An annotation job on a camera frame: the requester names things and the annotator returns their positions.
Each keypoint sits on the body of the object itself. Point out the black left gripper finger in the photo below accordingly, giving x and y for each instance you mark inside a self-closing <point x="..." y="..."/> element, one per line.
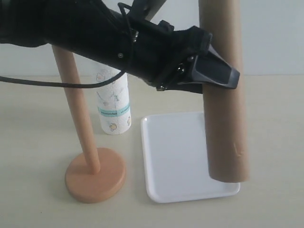
<point x="210" y="69"/>

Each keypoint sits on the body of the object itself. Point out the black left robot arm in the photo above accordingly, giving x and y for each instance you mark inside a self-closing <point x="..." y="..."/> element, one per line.
<point x="85" y="27"/>

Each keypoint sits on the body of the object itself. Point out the white rectangular plastic tray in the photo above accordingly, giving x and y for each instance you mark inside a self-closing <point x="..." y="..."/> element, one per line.
<point x="175" y="159"/>

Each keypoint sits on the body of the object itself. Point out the white printed paper towel roll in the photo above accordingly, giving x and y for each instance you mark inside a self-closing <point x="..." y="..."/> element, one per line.
<point x="114" y="106"/>

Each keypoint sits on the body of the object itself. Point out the brown cardboard tube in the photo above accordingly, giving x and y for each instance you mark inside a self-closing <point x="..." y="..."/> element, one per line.
<point x="225" y="110"/>

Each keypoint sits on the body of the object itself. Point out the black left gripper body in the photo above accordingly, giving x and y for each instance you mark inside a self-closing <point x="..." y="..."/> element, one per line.
<point x="160" y="56"/>

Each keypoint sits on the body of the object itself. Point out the wooden paper towel holder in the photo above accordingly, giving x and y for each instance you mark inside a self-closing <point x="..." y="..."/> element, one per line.
<point x="97" y="173"/>

